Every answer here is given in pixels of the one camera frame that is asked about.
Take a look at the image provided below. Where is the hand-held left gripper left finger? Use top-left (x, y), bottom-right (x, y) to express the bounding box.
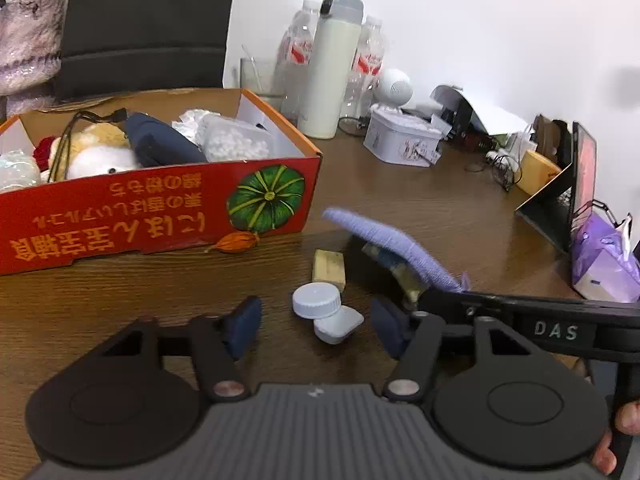
top-left (97, 295), bottom-right (263, 403)

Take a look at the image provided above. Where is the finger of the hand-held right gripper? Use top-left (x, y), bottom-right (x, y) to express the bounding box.
top-left (417, 287), bottom-right (518, 328)

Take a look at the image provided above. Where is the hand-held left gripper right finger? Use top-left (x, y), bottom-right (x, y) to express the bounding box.
top-left (370, 296), bottom-right (533, 403)

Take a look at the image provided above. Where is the purple knitted drawstring pouch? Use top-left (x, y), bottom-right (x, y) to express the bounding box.
top-left (321, 206), bottom-right (471, 295)

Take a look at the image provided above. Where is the red cardboard box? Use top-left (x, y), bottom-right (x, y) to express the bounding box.
top-left (0, 87), bottom-right (322, 277)

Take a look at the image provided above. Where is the bag of white balls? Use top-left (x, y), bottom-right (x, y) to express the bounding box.
top-left (196, 115), bottom-right (275, 163)

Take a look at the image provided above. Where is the navy blue zip pouch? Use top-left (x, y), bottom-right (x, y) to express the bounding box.
top-left (122, 112), bottom-right (210, 167)

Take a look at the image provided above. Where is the brown wooden desktop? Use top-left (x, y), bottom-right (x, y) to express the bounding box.
top-left (0, 127), bottom-right (640, 411)

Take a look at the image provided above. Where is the person's right hand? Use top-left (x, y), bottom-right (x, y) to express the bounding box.
top-left (590, 399), bottom-right (640, 476)

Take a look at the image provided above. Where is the white squarish cap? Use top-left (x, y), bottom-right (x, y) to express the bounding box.
top-left (313, 305), bottom-right (365, 345)

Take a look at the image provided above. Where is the patterned small box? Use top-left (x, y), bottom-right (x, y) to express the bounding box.
top-left (361, 241), bottom-right (431, 303)

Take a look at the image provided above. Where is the purple tissue pack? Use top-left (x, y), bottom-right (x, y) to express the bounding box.
top-left (570, 212), bottom-right (640, 303)

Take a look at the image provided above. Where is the white ribbed round cap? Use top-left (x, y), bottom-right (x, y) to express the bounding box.
top-left (292, 283), bottom-right (342, 320)

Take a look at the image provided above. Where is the pale yellow rectangular block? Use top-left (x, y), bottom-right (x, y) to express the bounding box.
top-left (312, 249), bottom-right (347, 291)

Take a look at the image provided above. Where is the orange dried flower bud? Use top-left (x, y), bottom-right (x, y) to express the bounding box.
top-left (205, 231), bottom-right (261, 255)

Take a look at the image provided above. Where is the pale purple tin box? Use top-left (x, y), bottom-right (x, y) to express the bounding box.
top-left (363, 104), bottom-right (445, 167)

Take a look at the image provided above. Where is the white paper sheet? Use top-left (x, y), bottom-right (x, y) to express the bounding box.
top-left (430, 84), bottom-right (531, 136)

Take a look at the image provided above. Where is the brown cardboard piece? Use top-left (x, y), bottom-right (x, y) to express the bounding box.
top-left (530, 114), bottom-right (571, 158)

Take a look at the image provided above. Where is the white and yellow plush toy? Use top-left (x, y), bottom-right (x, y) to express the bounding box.
top-left (32, 122), bottom-right (138, 181)

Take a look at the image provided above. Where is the white round speaker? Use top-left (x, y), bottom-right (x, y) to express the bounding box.
top-left (372, 68), bottom-right (415, 111)

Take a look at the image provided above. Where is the clear glass cup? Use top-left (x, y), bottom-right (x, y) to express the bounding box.
top-left (240, 56), bottom-right (286, 111)

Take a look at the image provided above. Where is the white thermos with grey lid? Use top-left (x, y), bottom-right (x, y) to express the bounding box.
top-left (297, 0), bottom-right (365, 140)

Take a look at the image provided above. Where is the red label plastic water bottle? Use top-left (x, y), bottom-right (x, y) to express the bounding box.
top-left (277, 0), bottom-right (321, 116)
top-left (342, 14), bottom-right (387, 121)

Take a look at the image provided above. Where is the clear stirring stick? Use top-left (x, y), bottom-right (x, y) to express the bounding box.
top-left (242, 44), bottom-right (263, 93)

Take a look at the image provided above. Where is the purple fuzzy vase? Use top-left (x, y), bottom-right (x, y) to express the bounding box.
top-left (0, 0), bottom-right (68, 116)

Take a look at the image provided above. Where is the tangle of cables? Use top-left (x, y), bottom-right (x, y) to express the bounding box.
top-left (465, 135), bottom-right (526, 193)

